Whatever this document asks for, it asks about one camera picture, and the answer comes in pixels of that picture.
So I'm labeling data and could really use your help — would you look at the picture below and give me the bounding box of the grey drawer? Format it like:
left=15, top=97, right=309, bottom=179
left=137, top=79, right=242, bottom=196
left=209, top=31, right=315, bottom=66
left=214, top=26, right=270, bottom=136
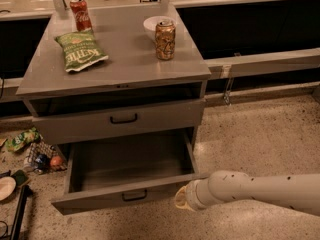
left=33, top=99, right=204, bottom=144
left=52, top=129, right=206, bottom=215

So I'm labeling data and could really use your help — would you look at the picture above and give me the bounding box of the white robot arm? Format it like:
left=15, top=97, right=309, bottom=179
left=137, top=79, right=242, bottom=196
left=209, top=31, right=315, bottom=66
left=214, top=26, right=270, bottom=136
left=174, top=170, right=320, bottom=216

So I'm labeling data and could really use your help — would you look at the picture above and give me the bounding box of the grey top drawer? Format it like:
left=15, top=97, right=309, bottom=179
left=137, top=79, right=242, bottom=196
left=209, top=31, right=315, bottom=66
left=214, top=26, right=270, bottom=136
left=33, top=99, right=204, bottom=144

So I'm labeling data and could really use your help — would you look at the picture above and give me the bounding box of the grey drawer cabinet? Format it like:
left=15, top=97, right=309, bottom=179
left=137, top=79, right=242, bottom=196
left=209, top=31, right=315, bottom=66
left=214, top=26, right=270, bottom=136
left=15, top=3, right=212, bottom=152

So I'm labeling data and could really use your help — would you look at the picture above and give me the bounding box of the orange fruit in basket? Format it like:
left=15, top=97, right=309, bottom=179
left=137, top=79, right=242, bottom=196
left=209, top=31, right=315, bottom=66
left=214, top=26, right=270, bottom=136
left=50, top=156, right=63, bottom=171

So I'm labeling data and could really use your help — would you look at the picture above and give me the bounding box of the blue can in basket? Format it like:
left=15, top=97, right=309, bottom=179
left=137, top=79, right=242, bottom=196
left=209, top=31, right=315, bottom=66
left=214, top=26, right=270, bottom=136
left=34, top=154, right=50, bottom=175

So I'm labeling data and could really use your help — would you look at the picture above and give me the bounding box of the black stand on floor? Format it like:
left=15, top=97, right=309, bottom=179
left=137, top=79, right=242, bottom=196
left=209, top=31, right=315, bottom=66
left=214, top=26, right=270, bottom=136
left=0, top=185, right=32, bottom=240

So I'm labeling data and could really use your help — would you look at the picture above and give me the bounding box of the green snack bag on floor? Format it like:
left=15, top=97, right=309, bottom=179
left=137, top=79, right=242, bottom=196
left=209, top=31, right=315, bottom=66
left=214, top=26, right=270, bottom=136
left=5, top=127, right=40, bottom=152

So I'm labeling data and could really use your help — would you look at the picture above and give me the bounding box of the green sponge on floor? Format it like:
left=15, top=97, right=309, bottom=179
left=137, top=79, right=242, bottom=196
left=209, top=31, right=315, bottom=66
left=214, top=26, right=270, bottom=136
left=11, top=170, right=30, bottom=187

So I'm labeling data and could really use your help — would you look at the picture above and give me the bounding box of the gold soda can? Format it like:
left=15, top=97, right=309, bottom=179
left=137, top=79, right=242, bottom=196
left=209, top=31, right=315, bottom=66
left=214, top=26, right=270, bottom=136
left=155, top=19, right=176, bottom=60

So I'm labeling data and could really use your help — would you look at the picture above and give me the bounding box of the white plate on floor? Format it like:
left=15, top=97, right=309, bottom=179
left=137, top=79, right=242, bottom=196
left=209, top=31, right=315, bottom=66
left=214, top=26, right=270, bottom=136
left=0, top=176, right=16, bottom=201

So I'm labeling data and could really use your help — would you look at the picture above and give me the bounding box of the white bowl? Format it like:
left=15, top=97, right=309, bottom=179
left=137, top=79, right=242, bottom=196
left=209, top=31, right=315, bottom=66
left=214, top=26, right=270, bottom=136
left=143, top=16, right=175, bottom=41

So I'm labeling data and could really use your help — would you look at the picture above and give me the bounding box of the green kettle chips bag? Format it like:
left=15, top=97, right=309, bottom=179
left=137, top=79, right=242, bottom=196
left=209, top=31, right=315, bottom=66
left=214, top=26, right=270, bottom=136
left=54, top=30, right=109, bottom=73

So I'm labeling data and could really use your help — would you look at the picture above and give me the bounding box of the red cola can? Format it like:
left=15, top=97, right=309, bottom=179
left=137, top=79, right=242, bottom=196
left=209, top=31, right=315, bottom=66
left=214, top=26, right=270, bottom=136
left=70, top=0, right=92, bottom=31

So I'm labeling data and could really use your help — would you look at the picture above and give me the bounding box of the wire basket on floor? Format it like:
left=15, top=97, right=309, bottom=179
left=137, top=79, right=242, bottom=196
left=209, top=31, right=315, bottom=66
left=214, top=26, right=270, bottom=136
left=23, top=141, right=67, bottom=175

